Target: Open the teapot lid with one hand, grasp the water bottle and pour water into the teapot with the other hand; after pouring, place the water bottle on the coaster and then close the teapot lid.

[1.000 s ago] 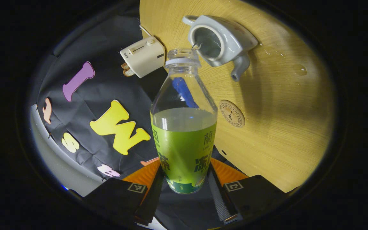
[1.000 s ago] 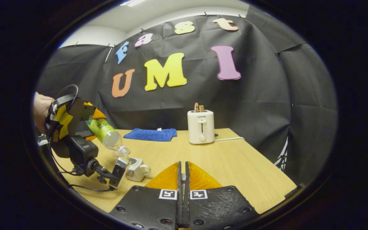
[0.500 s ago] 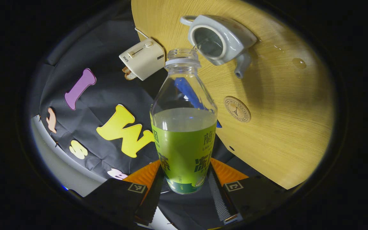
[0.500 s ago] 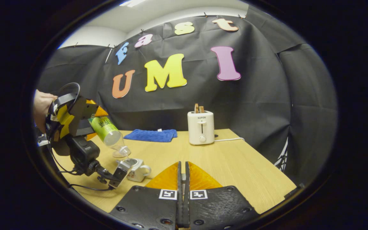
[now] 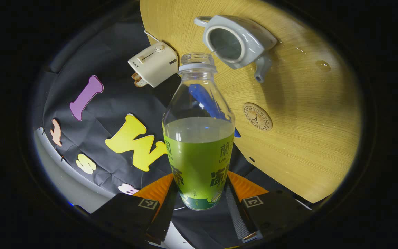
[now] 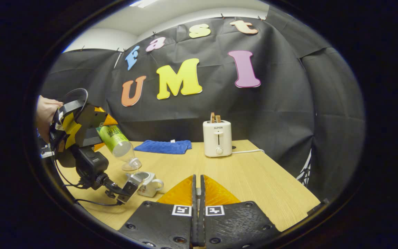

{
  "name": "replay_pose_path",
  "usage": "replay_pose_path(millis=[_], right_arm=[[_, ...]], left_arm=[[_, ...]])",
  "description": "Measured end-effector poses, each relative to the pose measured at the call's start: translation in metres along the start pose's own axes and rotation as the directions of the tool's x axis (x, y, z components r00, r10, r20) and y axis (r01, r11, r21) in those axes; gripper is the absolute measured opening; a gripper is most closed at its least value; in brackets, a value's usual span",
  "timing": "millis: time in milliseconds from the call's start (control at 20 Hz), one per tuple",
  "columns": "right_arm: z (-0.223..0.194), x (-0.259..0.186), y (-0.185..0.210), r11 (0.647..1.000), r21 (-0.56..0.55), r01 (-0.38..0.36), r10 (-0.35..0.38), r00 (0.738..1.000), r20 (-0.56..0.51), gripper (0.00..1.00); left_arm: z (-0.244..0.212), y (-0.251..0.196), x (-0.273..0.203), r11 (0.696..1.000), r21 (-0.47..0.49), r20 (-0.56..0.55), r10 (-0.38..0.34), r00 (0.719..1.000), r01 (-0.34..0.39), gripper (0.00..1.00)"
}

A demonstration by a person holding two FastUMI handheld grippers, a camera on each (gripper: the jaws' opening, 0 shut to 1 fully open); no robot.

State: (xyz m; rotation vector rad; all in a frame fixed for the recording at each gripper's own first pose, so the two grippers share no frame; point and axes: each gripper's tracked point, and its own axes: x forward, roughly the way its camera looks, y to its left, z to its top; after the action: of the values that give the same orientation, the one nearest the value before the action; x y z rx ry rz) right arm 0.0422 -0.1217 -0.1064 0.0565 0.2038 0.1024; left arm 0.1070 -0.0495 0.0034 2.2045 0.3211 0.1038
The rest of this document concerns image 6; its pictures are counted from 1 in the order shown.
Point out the white teacup lid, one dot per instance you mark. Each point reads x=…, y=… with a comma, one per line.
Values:
x=198, y=193

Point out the white ceramic teacup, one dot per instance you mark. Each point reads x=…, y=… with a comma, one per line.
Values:
x=149, y=186

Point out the white toaster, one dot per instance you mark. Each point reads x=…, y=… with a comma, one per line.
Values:
x=217, y=138

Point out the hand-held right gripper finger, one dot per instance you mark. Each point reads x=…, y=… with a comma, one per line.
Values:
x=194, y=221
x=202, y=221

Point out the green label water bottle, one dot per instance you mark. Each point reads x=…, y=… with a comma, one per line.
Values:
x=116, y=140

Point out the blue towel cloth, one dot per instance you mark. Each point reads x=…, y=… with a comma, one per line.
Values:
x=162, y=147

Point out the white patterned sheet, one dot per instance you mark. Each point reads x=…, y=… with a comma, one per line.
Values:
x=304, y=169

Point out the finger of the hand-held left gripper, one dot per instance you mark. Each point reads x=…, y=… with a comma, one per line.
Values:
x=92, y=141
x=111, y=121

